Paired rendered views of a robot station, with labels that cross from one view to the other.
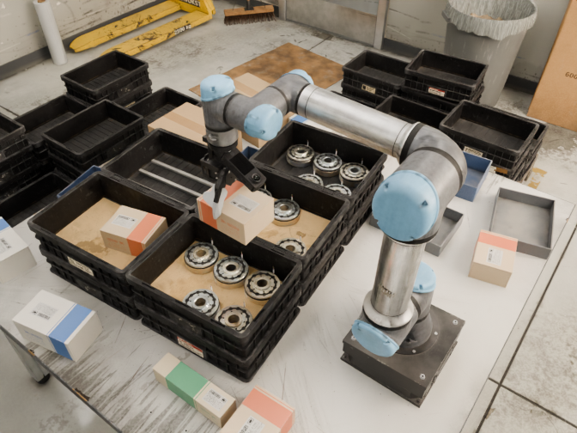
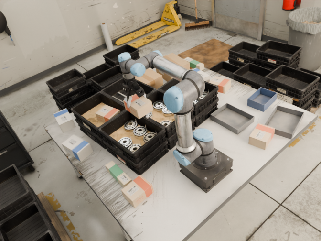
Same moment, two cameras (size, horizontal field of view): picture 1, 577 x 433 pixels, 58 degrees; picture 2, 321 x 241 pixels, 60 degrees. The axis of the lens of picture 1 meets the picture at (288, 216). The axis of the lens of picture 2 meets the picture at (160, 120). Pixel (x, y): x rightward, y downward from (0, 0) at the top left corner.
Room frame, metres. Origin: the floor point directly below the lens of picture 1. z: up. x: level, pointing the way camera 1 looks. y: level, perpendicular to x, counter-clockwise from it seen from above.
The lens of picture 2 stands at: (-0.33, -0.52, 2.18)
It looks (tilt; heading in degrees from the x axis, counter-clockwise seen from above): 40 degrees down; 21
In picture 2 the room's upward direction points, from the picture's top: 11 degrees counter-clockwise
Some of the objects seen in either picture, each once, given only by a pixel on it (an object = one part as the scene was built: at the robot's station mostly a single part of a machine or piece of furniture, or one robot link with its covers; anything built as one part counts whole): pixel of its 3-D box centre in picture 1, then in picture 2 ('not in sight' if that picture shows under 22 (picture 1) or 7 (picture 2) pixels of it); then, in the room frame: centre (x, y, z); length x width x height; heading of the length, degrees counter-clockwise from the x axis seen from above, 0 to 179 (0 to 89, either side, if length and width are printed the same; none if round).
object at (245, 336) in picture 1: (215, 271); (131, 130); (0.95, 0.20, 0.92); 0.40 x 0.30 x 0.02; 59
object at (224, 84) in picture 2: not in sight; (219, 84); (1.80, -0.33, 0.74); 0.16 x 0.12 x 0.07; 66
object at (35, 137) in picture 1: (59, 143); (100, 83); (2.40, 1.27, 0.31); 0.40 x 0.30 x 0.34; 144
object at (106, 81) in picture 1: (113, 104); (124, 67); (2.73, 1.04, 0.37); 0.40 x 0.30 x 0.45; 144
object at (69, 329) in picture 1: (58, 325); (77, 147); (0.90, 0.67, 0.75); 0.20 x 0.12 x 0.09; 66
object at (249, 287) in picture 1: (262, 284); (150, 137); (0.95, 0.07, 0.86); 0.10 x 0.10 x 0.01
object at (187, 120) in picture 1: (196, 142); (144, 82); (1.76, 0.37, 0.78); 0.30 x 0.22 x 0.16; 53
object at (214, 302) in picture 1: (200, 303); (124, 142); (0.89, 0.24, 0.86); 0.10 x 0.10 x 0.01
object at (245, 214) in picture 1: (235, 209); (138, 105); (1.02, 0.14, 1.09); 0.16 x 0.12 x 0.07; 54
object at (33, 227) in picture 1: (109, 219); (99, 109); (1.16, 0.55, 0.92); 0.40 x 0.30 x 0.02; 59
